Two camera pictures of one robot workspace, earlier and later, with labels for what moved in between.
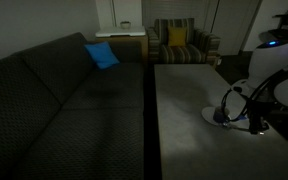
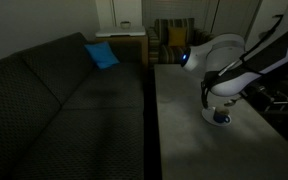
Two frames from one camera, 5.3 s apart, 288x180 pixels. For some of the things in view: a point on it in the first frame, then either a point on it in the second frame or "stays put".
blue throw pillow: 103,54 stays put
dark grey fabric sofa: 50,113 stays put
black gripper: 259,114 -> 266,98
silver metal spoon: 239,124 -> 232,102
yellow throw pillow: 177,36 stays put
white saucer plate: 208,114 stays put
